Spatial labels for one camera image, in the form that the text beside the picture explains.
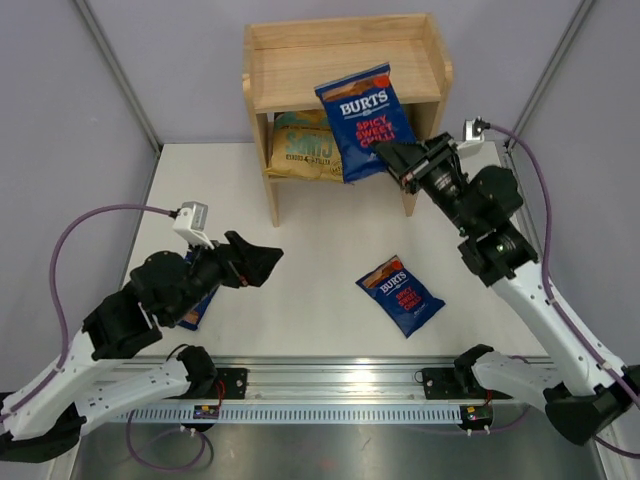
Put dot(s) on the white slotted cable duct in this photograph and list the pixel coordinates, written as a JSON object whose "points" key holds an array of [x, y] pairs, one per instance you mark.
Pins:
{"points": [[297, 414]]}

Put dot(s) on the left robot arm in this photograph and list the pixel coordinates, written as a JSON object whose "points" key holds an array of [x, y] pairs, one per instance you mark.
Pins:
{"points": [[159, 294]]}

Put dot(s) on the black mounting plate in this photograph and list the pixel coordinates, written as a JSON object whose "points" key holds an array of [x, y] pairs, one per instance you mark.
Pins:
{"points": [[440, 383], [231, 382]]}

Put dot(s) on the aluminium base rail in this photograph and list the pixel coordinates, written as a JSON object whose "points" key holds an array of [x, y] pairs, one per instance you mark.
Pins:
{"points": [[342, 379]]}

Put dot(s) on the wooden two-tier shelf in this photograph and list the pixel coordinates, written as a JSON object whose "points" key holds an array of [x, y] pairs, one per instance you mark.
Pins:
{"points": [[283, 62]]}

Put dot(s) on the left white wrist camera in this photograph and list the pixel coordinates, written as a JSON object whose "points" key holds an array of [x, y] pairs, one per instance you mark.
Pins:
{"points": [[190, 223]]}

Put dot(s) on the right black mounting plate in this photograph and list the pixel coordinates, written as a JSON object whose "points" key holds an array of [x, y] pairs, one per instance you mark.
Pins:
{"points": [[440, 383]]}

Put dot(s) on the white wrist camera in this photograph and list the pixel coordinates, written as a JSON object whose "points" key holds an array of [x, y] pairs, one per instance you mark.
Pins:
{"points": [[190, 223], [473, 137]]}

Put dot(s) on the blue burts bag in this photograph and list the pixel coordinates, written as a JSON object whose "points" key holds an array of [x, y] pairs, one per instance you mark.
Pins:
{"points": [[363, 110], [192, 320], [401, 295]]}

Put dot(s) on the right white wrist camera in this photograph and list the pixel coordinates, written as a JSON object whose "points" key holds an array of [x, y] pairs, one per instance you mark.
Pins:
{"points": [[473, 137]]}

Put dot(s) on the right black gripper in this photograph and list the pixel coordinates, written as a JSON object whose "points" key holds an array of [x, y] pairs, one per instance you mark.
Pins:
{"points": [[408, 160]]}

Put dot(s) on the yellow kettle chips bag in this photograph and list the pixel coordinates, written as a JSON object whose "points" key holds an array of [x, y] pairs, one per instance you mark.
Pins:
{"points": [[303, 146]]}

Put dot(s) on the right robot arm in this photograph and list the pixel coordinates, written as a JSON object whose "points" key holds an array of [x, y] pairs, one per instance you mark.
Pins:
{"points": [[588, 386]]}

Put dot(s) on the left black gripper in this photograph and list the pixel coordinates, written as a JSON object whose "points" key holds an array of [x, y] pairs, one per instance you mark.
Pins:
{"points": [[242, 260]]}

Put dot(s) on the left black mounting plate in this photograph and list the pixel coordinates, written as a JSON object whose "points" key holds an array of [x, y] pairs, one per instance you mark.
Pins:
{"points": [[231, 382]]}

